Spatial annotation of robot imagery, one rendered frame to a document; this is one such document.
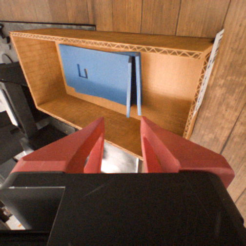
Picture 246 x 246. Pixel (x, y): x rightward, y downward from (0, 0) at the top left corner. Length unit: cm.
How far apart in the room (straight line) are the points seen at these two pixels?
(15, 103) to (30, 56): 14
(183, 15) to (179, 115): 11
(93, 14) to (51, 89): 15
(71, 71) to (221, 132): 24
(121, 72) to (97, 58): 4
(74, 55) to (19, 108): 19
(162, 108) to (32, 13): 28
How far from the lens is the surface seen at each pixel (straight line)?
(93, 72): 25
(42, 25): 35
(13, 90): 40
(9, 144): 68
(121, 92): 23
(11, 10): 43
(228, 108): 20
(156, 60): 20
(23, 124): 43
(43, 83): 32
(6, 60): 53
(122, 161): 31
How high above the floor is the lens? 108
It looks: 42 degrees down
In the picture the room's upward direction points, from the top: 130 degrees counter-clockwise
